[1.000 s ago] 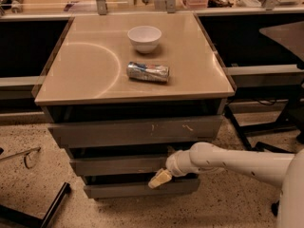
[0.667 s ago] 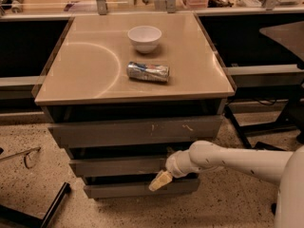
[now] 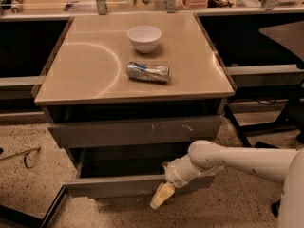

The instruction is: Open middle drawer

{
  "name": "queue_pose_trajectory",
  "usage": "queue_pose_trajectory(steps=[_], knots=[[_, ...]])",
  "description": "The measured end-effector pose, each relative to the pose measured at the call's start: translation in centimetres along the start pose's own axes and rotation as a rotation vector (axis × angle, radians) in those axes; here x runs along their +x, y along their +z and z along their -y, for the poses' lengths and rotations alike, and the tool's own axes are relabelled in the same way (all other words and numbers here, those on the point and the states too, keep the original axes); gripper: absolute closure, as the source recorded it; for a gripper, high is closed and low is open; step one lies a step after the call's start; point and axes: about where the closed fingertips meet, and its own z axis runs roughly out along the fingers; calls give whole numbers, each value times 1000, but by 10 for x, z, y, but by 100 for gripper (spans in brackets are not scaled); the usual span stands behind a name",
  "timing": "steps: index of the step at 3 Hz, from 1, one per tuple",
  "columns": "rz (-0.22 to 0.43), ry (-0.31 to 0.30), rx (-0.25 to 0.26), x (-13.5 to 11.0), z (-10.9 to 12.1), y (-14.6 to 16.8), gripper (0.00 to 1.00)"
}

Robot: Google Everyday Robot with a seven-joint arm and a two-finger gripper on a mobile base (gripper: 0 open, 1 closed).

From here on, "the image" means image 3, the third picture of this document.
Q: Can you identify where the grey drawer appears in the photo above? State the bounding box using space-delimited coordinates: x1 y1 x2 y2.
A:
48 115 222 148
63 142 217 200

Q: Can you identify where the thin metal rod with cable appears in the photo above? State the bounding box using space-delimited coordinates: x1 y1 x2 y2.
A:
0 147 41 169

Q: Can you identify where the white bowl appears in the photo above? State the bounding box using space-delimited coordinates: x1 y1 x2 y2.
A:
127 26 162 53

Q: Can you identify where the black table leg frame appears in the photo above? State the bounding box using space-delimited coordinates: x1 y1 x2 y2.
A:
224 101 304 147

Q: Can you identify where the grey top drawer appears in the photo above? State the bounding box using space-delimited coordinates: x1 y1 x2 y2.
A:
48 115 222 148

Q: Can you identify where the black floor stand bar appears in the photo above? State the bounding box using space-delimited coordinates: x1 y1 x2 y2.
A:
0 185 67 228

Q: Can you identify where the crushed silver blue can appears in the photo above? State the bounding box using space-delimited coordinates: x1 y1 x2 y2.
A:
126 62 169 83

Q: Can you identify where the grey drawer cabinet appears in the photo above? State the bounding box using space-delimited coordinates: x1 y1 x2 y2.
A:
31 12 238 200

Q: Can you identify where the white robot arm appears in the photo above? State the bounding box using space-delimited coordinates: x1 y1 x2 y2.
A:
150 140 304 228

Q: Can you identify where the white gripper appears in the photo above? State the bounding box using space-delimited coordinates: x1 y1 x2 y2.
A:
150 157 191 209

